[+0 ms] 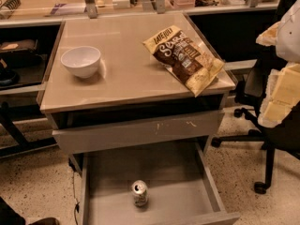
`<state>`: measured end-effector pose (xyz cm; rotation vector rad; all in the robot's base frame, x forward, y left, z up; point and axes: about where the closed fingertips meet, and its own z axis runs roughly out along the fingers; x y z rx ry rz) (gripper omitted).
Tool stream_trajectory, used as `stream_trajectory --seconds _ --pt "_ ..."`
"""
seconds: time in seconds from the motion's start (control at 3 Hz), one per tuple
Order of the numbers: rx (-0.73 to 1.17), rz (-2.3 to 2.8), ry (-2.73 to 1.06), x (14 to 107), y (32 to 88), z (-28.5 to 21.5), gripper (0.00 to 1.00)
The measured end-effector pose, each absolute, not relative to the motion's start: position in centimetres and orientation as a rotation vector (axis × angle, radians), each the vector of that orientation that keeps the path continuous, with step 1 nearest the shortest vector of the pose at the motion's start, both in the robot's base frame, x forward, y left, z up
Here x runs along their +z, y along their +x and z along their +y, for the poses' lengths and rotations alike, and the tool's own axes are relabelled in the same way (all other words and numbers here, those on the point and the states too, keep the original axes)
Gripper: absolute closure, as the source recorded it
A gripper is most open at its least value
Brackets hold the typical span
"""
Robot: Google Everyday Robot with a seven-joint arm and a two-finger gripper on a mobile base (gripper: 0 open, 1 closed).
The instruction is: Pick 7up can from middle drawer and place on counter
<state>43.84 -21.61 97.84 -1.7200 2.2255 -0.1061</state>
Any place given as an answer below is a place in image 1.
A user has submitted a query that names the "silver green 7up can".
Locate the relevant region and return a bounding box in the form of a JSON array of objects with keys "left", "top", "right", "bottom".
[{"left": 131, "top": 180, "right": 148, "bottom": 207}]

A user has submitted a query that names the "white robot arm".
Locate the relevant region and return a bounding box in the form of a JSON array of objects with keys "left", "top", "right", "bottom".
[{"left": 256, "top": 0, "right": 300, "bottom": 128}]

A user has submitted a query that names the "grey drawer cabinet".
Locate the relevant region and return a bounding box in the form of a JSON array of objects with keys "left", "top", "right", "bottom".
[{"left": 36, "top": 12, "right": 241, "bottom": 225}]

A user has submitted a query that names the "closed top drawer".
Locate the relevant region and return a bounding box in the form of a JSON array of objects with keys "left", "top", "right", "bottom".
[{"left": 52, "top": 111, "right": 224, "bottom": 154}]

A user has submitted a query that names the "open middle drawer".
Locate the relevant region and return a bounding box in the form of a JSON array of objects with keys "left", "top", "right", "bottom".
[{"left": 79, "top": 140, "right": 239, "bottom": 225}]

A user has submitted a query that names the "brown yellow chip bag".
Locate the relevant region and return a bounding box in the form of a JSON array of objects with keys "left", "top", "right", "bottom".
[{"left": 142, "top": 25, "right": 224, "bottom": 97}]

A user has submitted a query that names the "white ceramic bowl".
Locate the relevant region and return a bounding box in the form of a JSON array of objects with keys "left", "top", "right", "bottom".
[{"left": 61, "top": 46, "right": 101, "bottom": 79}]

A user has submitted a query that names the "purple white paper booklet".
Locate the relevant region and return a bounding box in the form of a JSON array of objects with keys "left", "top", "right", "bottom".
[{"left": 50, "top": 3, "right": 86, "bottom": 16}]

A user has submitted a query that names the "black office chair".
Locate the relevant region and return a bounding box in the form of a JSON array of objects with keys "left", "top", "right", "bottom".
[{"left": 210, "top": 0, "right": 300, "bottom": 195}]

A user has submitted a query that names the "brown shoe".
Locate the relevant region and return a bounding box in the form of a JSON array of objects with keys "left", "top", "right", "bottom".
[{"left": 29, "top": 217, "right": 60, "bottom": 225}]

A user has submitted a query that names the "black coil spring tool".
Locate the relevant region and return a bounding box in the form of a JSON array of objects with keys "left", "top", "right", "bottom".
[{"left": 0, "top": 0, "right": 21, "bottom": 20}]

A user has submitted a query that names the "black cable on floor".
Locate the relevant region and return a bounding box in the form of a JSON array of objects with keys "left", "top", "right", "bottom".
[{"left": 67, "top": 157, "right": 81, "bottom": 225}]

